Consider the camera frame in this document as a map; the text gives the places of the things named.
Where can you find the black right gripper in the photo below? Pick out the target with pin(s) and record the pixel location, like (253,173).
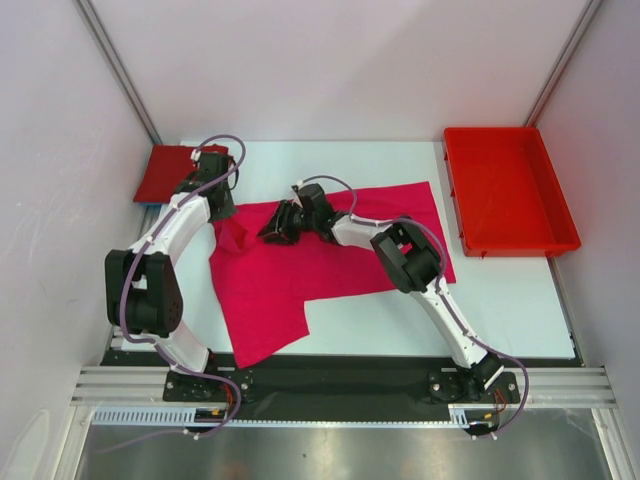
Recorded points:
(285,223)

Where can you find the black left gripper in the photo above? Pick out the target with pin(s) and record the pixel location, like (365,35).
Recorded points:
(229,210)

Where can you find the pink t shirt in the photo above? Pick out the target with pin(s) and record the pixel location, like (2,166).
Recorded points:
(262,288)

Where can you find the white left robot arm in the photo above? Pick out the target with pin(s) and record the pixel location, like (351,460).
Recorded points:
(143,296)

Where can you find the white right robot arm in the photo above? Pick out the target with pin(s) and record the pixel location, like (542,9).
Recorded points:
(412,257)

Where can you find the folded dark red shirt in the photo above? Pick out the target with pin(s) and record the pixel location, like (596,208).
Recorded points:
(167,167)

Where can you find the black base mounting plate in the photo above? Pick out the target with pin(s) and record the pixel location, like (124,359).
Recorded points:
(329,388)

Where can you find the red plastic bin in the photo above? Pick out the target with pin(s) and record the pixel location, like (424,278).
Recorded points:
(506,194)

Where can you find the left corner frame post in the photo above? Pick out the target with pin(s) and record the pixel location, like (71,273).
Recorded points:
(111,56)

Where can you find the corner frame post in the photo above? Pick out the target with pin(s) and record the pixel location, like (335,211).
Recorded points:
(569,50)
(111,56)

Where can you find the grey slotted cable duct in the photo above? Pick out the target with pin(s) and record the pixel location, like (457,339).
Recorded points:
(159,416)

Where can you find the right corner frame post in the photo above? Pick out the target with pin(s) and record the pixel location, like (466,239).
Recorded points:
(569,50)

